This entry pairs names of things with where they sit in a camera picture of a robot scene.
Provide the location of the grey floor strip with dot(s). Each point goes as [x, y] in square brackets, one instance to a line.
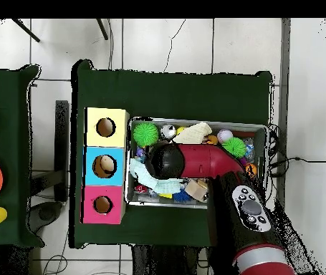
[285, 86]

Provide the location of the plain wooden cube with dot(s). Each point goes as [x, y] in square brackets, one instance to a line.
[196, 190]

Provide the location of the mint green cloth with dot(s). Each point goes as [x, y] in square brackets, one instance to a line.
[162, 185]

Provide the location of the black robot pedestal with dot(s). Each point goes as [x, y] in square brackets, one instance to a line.
[162, 263]

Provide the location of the small blue fuzzy toy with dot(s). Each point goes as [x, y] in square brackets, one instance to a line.
[181, 197]

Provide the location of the cream muslin cloth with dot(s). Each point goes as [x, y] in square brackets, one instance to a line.
[194, 134]

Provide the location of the black tripod leg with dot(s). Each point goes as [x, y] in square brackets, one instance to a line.
[25, 30]
[102, 28]

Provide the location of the green spiky ball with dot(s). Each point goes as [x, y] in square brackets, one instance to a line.
[145, 134]
[235, 147]

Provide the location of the clear mesh bin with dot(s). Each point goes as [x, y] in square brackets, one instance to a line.
[145, 201]

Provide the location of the white baseball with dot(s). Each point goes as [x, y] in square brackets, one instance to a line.
[225, 136]

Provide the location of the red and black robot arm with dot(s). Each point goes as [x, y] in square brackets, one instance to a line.
[208, 160]

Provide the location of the wooden box with three holes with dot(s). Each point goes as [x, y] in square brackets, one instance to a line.
[120, 141]

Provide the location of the dark green tablecloth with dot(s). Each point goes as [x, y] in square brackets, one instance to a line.
[168, 97]
[13, 143]

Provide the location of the yellow ball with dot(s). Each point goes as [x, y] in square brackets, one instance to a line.
[180, 130]

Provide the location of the small orange basketball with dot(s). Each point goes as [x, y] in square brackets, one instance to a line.
[251, 170]

